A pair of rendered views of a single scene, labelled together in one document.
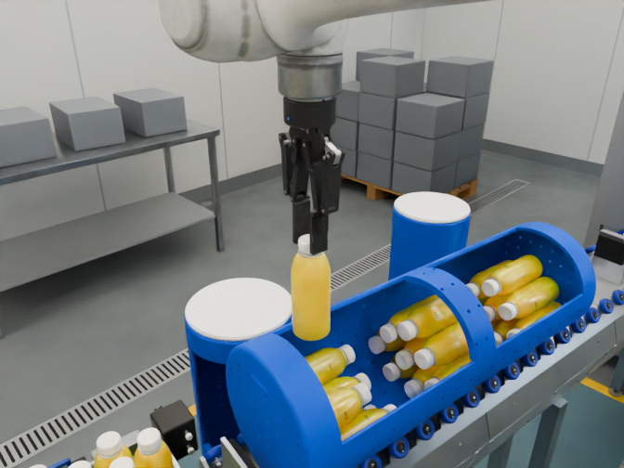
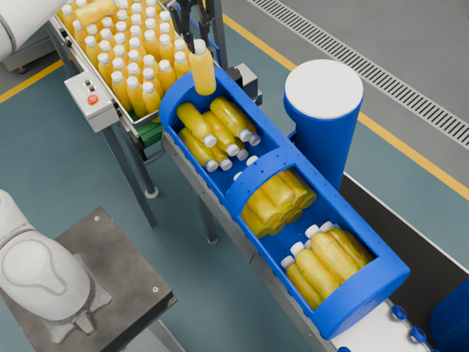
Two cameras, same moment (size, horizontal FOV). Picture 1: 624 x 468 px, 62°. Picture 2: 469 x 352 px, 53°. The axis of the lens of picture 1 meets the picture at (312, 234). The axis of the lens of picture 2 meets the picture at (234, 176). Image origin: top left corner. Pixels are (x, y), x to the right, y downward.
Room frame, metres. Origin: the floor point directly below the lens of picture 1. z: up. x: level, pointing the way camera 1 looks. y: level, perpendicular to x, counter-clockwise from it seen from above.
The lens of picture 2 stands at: (0.94, -0.96, 2.32)
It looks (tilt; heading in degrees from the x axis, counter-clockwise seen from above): 59 degrees down; 99
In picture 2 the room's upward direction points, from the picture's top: 7 degrees counter-clockwise
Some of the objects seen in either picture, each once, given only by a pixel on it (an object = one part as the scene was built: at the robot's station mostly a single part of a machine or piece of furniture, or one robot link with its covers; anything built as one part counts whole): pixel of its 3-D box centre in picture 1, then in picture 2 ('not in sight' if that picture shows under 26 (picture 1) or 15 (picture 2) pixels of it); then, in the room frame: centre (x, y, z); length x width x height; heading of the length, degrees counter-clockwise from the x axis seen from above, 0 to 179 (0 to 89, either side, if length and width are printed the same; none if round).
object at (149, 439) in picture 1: (149, 439); not in sight; (0.66, 0.29, 1.07); 0.04 x 0.04 x 0.02
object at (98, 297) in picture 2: not in sight; (68, 299); (0.41, -0.63, 1.13); 0.22 x 0.18 x 0.06; 134
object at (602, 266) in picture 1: (610, 257); not in sight; (1.44, -0.94, 1.00); 0.10 x 0.04 x 0.15; 37
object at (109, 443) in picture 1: (109, 443); not in sight; (0.65, 0.35, 1.07); 0.04 x 0.04 x 0.02
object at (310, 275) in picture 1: (310, 291); (202, 69); (0.74, 0.00, 1.33); 0.07 x 0.07 x 0.16
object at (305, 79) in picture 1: (309, 75); not in sight; (0.74, 0.00, 1.67); 0.09 x 0.09 x 0.06
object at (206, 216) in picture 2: not in sight; (206, 214); (0.63, 0.03, 0.31); 0.06 x 0.06 x 0.63; 37
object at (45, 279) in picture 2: not in sight; (41, 274); (0.38, -0.61, 1.26); 0.18 x 0.16 x 0.22; 148
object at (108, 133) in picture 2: not in sight; (130, 178); (0.29, 0.12, 0.50); 0.04 x 0.04 x 1.00; 37
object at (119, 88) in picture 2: not in sight; (123, 92); (0.37, 0.22, 0.98); 0.07 x 0.07 x 0.16
